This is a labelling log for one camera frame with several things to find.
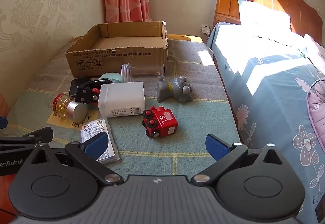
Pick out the dark correction tape dispenser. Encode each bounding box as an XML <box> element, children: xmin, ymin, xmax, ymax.
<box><xmin>75</xmin><ymin>79</ymin><xmax>102</xmax><ymax>111</ymax></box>

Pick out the yellow printed paper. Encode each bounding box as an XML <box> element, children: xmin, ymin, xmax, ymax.
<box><xmin>48</xmin><ymin>110</ymin><xmax>100</xmax><ymax>129</ymax></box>

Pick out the white pillow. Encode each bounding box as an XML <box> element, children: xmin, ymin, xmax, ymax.
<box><xmin>237</xmin><ymin>0</ymin><xmax>291</xmax><ymax>36</ymax></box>

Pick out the red toy train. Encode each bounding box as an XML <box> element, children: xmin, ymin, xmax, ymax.
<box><xmin>142</xmin><ymin>106</ymin><xmax>179</xmax><ymax>138</ymax></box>

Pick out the clear plastic case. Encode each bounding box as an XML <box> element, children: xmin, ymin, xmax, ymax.
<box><xmin>79</xmin><ymin>117</ymin><xmax>120</xmax><ymax>165</ymax></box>

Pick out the clear plastic jar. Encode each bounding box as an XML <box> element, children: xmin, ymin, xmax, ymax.
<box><xmin>121</xmin><ymin>63</ymin><xmax>165</xmax><ymax>83</ymax></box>

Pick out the capsule bottle with silver cap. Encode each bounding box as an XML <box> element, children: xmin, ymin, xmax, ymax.
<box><xmin>48</xmin><ymin>93</ymin><xmax>87</xmax><ymax>123</ymax></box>

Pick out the plaid blanket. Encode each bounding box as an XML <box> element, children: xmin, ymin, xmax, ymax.
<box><xmin>8</xmin><ymin>38</ymin><xmax>240</xmax><ymax>181</ymax></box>

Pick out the wooden bedside table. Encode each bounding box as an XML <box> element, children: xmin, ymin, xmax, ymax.
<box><xmin>168</xmin><ymin>33</ymin><xmax>204</xmax><ymax>43</ymax></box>

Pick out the brown cardboard box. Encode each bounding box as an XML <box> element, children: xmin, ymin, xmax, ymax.
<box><xmin>65</xmin><ymin>21</ymin><xmax>169</xmax><ymax>78</ymax></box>

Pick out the white plastic bottle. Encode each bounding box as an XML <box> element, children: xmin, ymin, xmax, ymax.
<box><xmin>98</xmin><ymin>82</ymin><xmax>146</xmax><ymax>118</ymax></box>

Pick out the blue floral bed sheet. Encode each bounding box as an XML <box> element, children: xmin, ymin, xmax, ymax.
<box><xmin>206</xmin><ymin>22</ymin><xmax>325</xmax><ymax>214</ymax></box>

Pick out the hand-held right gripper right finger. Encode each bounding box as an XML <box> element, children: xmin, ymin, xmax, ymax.
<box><xmin>190</xmin><ymin>134</ymin><xmax>299</xmax><ymax>187</ymax></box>

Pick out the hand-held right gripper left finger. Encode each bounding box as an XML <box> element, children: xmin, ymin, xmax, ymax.
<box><xmin>16</xmin><ymin>132</ymin><xmax>125</xmax><ymax>187</ymax></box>

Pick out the black handheld device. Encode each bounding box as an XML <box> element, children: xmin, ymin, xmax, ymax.
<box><xmin>69</xmin><ymin>76</ymin><xmax>92</xmax><ymax>97</ymax></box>

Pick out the mint green earbud case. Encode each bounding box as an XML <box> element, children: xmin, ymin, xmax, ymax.
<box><xmin>99</xmin><ymin>72</ymin><xmax>122</xmax><ymax>85</ymax></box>

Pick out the grey toy figure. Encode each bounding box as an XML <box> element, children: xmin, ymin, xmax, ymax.
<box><xmin>156</xmin><ymin>75</ymin><xmax>193</xmax><ymax>104</ymax></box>

